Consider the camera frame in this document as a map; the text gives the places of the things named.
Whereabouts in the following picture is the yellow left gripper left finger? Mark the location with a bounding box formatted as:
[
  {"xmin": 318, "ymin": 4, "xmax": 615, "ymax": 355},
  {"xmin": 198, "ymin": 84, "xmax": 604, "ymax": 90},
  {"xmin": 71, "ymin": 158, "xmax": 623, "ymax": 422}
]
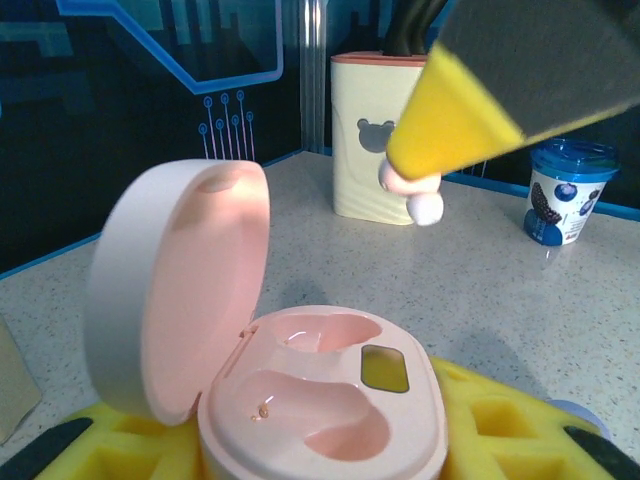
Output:
[{"xmin": 0, "ymin": 402, "xmax": 206, "ymax": 480}]

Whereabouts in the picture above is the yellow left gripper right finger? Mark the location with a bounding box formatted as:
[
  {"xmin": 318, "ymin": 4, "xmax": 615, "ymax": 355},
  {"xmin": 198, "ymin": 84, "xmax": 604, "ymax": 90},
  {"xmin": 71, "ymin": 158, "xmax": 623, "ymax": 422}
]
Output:
[{"xmin": 429, "ymin": 354, "xmax": 640, "ymax": 480}]

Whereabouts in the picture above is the purple earbud charging case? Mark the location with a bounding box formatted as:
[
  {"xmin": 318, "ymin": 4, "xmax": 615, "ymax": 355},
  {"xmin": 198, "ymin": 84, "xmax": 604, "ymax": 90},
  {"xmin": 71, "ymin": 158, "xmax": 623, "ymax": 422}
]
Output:
[{"xmin": 544, "ymin": 398, "xmax": 611, "ymax": 441}]

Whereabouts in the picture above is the pink wireless earbud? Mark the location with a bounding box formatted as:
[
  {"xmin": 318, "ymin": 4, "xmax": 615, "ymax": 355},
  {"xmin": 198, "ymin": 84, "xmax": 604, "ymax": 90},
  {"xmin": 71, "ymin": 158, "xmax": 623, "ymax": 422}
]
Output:
[{"xmin": 378, "ymin": 158, "xmax": 446, "ymax": 227}]

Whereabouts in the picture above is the light pink earbud charging case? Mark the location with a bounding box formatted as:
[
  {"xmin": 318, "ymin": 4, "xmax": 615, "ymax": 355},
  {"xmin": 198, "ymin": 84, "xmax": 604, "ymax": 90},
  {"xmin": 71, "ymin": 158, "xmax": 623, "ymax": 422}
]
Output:
[{"xmin": 82, "ymin": 159, "xmax": 449, "ymax": 480}]

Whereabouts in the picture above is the tan bottle with black cap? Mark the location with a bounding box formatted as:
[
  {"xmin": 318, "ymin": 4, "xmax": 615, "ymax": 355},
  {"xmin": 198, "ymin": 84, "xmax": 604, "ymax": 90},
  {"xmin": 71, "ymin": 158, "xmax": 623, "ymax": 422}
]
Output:
[{"xmin": 0, "ymin": 314, "xmax": 44, "ymax": 446}]

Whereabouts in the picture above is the blueberry yogurt cup blue lid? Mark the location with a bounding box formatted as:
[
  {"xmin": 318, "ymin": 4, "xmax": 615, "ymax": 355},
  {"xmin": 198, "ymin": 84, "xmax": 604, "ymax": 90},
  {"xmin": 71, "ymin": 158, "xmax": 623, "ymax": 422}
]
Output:
[{"xmin": 523, "ymin": 138, "xmax": 621, "ymax": 247}]

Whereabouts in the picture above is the cream knife block holder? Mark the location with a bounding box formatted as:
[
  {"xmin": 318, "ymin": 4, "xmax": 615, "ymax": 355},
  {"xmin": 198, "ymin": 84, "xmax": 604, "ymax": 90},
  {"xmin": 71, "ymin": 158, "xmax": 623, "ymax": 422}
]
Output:
[{"xmin": 329, "ymin": 51, "xmax": 444, "ymax": 227}]

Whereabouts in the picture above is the black knife handle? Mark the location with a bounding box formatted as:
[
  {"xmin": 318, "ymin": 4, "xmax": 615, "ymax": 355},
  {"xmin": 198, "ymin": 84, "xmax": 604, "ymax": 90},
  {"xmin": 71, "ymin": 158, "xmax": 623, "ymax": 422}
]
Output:
[{"xmin": 382, "ymin": 0, "xmax": 449, "ymax": 56}]

